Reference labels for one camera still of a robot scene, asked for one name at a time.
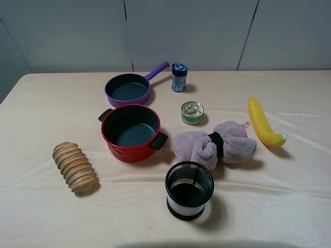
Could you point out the yellow banana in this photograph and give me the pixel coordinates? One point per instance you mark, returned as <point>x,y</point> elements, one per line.
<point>261,126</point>

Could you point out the small tin can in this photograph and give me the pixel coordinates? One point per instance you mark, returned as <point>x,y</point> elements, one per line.
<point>192,113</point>

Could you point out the blue labelled small jar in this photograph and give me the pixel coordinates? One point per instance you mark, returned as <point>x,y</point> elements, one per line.
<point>179,75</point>

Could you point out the purple frying pan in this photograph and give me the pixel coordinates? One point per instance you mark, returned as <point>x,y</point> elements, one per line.
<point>131,88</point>

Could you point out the black mesh pen holder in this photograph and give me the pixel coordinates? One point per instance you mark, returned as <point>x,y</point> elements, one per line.
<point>189,186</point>

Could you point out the pink towel with black band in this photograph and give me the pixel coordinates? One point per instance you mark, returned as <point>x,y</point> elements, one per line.
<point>228,143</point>

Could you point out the striped bread roll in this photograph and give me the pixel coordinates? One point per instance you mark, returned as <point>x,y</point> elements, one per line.
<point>75,167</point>

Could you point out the red pot black handles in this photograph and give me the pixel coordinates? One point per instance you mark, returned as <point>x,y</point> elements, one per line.
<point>132,132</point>

